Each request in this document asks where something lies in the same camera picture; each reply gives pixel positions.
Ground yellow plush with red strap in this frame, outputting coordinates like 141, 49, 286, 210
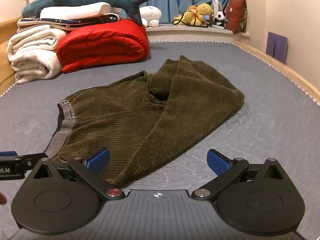
172, 10, 199, 26

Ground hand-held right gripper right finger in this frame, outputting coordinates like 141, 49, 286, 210
191, 149, 285, 201

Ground wooden bed frame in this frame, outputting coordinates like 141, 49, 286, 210
0, 16, 320, 105

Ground white windowsill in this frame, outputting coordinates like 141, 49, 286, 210
145, 23, 250, 43

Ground white folded blanket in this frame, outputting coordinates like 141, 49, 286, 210
7, 24, 68, 84

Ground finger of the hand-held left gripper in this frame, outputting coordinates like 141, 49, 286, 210
14, 152, 48, 170
0, 151, 18, 161

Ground purple folder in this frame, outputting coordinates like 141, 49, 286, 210
265, 32, 288, 64

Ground white fan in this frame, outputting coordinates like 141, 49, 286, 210
211, 0, 227, 13

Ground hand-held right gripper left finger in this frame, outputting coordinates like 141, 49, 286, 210
32, 148, 125, 201

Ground red cushion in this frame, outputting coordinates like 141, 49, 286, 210
226, 0, 248, 34

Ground panda plush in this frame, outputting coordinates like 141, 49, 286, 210
215, 10, 228, 28

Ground grey quilted mattress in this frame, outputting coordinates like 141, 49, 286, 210
0, 40, 320, 240

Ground navy patterned folded blanket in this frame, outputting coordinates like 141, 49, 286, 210
17, 12, 123, 33

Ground red folded quilt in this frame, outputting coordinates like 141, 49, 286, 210
56, 19, 150, 74

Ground white pillow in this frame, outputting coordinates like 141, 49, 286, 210
39, 2, 122, 20

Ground olive corduroy pants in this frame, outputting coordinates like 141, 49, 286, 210
44, 55, 245, 185

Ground white round plush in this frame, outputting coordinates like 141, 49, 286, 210
139, 5, 162, 27

